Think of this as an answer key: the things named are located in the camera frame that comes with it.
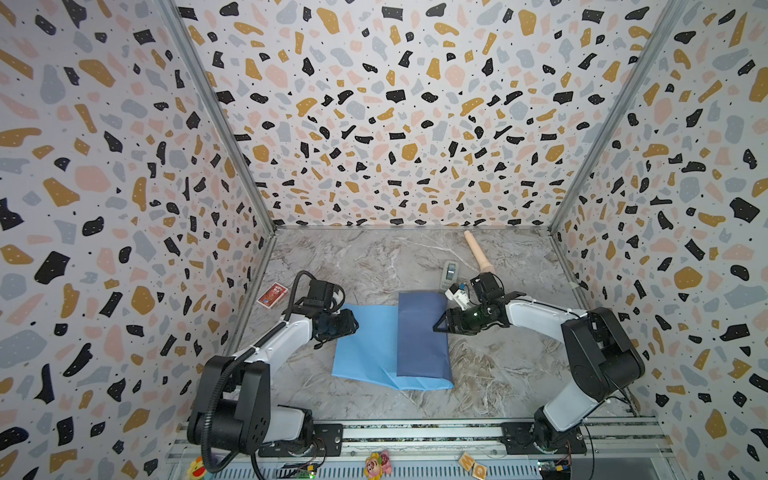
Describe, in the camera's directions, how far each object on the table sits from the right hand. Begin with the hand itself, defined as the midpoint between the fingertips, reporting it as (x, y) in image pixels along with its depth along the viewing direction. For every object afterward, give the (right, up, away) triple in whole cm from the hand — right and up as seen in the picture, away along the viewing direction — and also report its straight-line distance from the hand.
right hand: (438, 325), depth 88 cm
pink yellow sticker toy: (-16, -28, -19) cm, 38 cm away
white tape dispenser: (+6, +14, +15) cm, 21 cm away
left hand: (-25, +1, 0) cm, 25 cm away
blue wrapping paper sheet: (-12, -5, -4) cm, 14 cm away
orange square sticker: (+5, -29, -18) cm, 34 cm away
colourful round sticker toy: (-58, -29, -19) cm, 68 cm away
